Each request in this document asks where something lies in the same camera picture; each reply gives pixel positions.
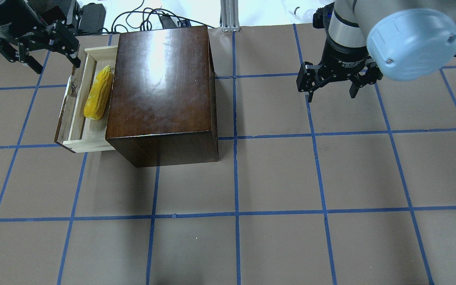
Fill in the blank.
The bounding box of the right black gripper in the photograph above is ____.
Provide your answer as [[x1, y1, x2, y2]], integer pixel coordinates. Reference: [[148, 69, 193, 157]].
[[296, 42, 383, 103]]

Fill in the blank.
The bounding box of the dark wooden drawer cabinet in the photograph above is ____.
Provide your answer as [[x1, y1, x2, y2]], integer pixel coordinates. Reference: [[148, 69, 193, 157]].
[[105, 26, 219, 167]]

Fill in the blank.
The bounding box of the yellow corn cob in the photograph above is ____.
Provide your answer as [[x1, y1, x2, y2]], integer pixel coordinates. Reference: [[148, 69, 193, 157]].
[[83, 65, 113, 120]]

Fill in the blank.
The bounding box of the white drawer handle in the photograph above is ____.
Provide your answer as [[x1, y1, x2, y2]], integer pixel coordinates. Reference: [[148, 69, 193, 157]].
[[65, 75, 77, 98]]

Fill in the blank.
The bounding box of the aluminium frame post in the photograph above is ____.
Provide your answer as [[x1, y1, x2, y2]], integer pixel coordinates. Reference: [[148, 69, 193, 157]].
[[220, 0, 239, 32]]

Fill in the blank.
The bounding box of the black electronics box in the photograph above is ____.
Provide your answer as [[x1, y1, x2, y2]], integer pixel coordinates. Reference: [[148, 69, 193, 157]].
[[78, 3, 106, 34]]

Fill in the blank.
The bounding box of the light wood drawer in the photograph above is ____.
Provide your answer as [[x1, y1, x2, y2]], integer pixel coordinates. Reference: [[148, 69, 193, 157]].
[[55, 44, 118, 154]]

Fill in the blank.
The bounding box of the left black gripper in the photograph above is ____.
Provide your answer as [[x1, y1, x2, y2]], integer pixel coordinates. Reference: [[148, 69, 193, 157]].
[[0, 0, 81, 74]]

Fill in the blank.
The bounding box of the white light bulb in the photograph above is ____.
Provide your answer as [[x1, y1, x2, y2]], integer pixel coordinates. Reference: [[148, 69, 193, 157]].
[[293, 6, 317, 23]]

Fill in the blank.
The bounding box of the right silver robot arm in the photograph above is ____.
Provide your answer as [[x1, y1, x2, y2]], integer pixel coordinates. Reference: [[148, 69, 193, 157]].
[[296, 0, 456, 102]]

